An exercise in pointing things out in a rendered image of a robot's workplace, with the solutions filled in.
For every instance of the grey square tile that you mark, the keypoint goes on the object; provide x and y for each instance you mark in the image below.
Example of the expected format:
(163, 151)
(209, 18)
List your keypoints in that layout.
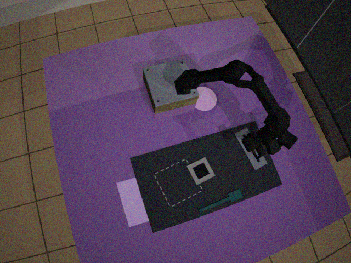
(200, 171)

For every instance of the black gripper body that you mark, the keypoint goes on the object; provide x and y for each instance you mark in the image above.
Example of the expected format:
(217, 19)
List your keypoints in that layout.
(252, 143)

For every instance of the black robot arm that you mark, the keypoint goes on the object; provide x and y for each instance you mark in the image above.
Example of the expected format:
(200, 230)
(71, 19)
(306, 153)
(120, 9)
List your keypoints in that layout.
(278, 120)

